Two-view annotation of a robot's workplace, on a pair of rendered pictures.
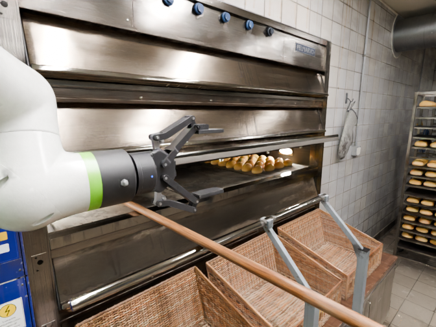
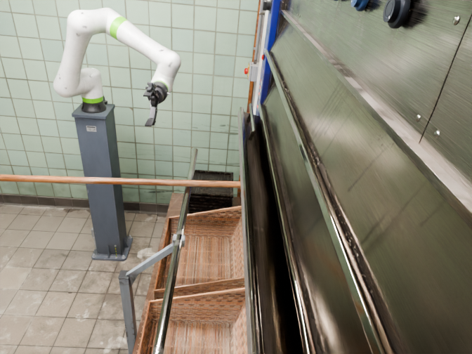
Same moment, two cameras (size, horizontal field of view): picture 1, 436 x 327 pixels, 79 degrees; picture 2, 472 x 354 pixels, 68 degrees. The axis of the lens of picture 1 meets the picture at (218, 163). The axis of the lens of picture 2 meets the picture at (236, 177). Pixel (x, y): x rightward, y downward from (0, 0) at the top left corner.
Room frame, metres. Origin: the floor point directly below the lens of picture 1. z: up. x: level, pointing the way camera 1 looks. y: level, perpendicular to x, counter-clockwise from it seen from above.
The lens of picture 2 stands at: (1.77, -0.86, 2.08)
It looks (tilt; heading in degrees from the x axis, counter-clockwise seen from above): 32 degrees down; 128
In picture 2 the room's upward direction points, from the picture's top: 6 degrees clockwise
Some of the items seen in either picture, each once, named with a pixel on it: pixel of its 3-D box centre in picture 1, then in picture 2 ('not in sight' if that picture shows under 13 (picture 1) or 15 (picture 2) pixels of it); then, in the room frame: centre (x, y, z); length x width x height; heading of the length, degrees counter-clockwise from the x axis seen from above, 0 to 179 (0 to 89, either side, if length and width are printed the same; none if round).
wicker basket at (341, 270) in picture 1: (329, 245); not in sight; (1.64, -0.75, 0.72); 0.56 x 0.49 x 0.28; 132
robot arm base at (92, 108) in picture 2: not in sight; (96, 101); (-0.25, 0.21, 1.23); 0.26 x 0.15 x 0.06; 133
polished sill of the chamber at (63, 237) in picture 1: (233, 191); not in sight; (1.44, -0.09, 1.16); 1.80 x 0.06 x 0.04; 132
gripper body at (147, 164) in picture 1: (152, 170); (154, 97); (0.48, 0.12, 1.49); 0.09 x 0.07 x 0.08; 132
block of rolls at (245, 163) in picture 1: (247, 160); not in sight; (2.14, -0.24, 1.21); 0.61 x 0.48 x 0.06; 42
